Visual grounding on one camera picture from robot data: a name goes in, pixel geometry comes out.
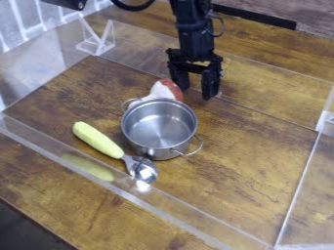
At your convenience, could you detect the silver pot with handles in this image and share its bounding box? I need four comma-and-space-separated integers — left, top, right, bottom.
122, 99, 203, 160

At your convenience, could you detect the black strip on table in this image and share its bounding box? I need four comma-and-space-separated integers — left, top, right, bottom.
213, 3, 298, 30

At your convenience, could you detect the red and white mushroom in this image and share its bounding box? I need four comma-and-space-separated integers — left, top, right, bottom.
141, 78, 185, 101

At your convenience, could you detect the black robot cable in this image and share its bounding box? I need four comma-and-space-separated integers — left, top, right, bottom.
109, 0, 157, 12

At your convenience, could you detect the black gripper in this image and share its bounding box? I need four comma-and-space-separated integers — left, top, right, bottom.
165, 21, 225, 102

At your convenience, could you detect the spoon with yellow handle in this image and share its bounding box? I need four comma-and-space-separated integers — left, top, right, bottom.
73, 121, 158, 184

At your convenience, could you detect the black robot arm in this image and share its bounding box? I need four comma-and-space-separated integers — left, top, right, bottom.
166, 0, 224, 100

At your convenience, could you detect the clear acrylic triangle bracket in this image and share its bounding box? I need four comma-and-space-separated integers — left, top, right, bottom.
77, 19, 117, 56

